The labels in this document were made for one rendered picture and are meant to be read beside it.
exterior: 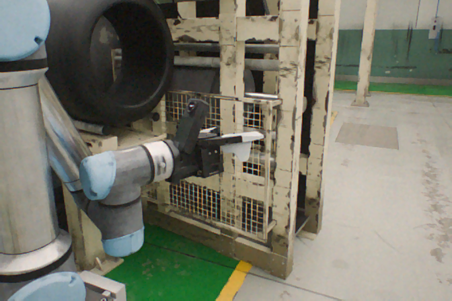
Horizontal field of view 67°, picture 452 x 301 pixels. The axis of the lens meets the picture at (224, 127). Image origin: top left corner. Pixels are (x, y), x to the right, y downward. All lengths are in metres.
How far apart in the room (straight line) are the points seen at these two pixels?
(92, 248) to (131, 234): 1.46
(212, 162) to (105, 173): 0.22
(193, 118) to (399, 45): 9.78
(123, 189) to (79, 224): 1.40
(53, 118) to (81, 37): 0.70
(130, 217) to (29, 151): 0.21
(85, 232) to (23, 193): 1.49
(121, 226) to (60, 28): 0.87
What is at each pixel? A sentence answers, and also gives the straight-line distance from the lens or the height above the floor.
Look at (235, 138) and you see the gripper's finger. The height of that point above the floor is 1.07.
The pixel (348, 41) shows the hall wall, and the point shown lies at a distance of 10.36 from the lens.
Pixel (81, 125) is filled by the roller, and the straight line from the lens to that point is 1.56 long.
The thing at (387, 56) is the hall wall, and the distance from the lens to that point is 10.34.
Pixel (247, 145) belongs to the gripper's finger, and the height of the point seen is 1.05.
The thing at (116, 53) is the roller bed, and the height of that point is 1.17.
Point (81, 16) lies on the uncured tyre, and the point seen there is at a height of 1.34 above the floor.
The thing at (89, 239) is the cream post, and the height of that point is 0.21.
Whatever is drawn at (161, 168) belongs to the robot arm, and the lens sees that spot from 0.63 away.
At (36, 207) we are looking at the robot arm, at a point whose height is 1.04.
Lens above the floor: 1.28
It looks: 15 degrees down
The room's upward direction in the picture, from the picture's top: straight up
